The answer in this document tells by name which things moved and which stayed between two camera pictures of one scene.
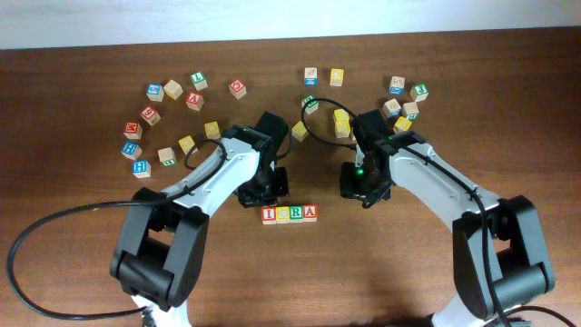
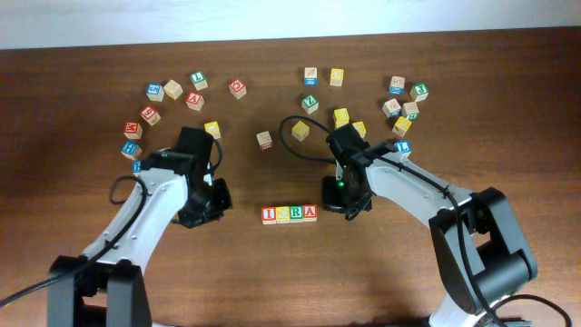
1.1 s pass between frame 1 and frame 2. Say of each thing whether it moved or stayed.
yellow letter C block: stayed
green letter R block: stayed
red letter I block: stayed
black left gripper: moved
